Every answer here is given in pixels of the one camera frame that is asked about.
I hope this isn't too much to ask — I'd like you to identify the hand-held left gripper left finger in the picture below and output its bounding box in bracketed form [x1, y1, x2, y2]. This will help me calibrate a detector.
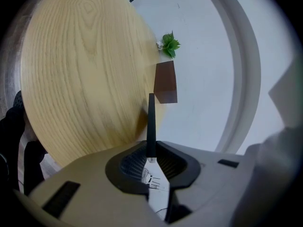
[14, 140, 166, 227]

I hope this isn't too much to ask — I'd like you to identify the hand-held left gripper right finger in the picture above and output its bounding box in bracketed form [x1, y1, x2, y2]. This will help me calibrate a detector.
[155, 140, 258, 227]

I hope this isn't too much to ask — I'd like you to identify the framed tree picture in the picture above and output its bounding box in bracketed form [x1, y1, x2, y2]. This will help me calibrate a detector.
[141, 93, 171, 222]

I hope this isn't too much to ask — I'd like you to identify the person's right leg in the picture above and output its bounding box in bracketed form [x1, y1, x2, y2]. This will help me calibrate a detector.
[23, 140, 48, 196]

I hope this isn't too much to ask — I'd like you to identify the dark brown wooden box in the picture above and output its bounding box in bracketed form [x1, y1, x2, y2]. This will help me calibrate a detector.
[153, 60, 178, 104]

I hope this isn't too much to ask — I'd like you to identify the potted green plant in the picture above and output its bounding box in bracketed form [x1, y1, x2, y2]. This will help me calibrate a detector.
[156, 31, 182, 59]

